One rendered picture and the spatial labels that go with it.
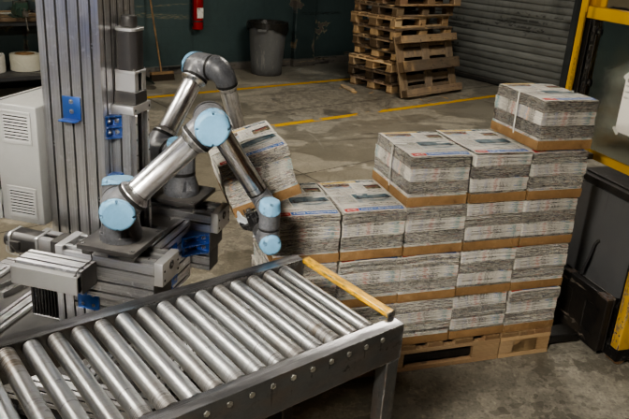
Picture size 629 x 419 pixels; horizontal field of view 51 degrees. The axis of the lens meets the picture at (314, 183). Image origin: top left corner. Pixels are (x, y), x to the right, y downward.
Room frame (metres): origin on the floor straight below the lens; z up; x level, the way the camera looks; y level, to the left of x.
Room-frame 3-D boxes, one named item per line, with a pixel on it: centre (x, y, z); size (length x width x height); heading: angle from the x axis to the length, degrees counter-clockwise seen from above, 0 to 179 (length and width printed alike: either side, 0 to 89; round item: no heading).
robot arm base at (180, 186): (2.66, 0.57, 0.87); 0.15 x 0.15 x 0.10
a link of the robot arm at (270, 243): (2.17, 0.15, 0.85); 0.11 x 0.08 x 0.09; 19
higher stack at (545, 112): (3.02, -1.03, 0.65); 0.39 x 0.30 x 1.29; 19
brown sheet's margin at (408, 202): (2.83, -0.46, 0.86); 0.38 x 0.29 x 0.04; 19
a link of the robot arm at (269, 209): (2.19, 0.16, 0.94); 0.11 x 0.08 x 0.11; 14
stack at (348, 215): (2.79, -0.34, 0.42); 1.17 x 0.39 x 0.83; 109
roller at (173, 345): (1.57, 0.35, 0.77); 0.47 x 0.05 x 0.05; 39
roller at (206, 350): (1.61, 0.30, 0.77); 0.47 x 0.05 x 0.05; 39
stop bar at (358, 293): (1.94, -0.13, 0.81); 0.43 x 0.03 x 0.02; 39
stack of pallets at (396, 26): (9.58, -1.11, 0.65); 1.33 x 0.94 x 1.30; 133
